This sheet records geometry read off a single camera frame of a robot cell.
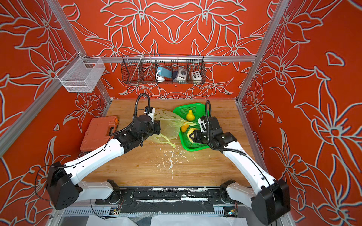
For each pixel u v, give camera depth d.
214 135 0.59
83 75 0.92
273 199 0.37
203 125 0.66
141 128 0.56
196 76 0.95
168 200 0.73
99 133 0.93
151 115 0.68
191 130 0.76
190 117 1.03
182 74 0.91
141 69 1.00
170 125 0.92
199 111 1.07
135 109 0.56
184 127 0.95
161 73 0.84
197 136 0.68
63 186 0.38
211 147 0.56
